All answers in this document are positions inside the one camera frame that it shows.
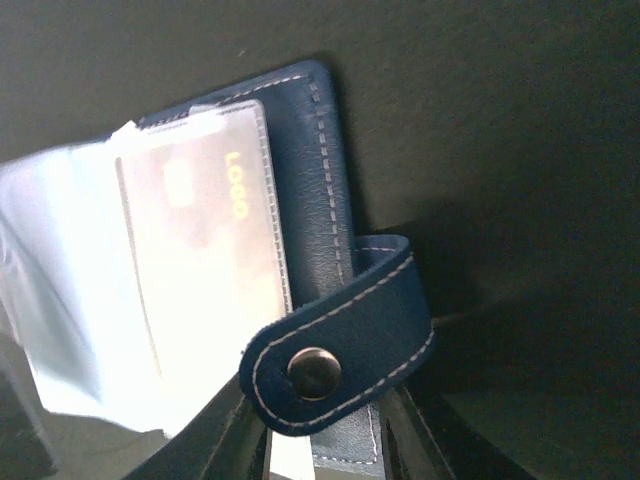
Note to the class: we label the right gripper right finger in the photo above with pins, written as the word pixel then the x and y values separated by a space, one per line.
pixel 424 438

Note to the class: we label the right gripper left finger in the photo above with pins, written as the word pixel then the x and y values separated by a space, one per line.
pixel 226 440

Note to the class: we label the blue card holder wallet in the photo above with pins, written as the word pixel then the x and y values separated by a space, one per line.
pixel 356 322

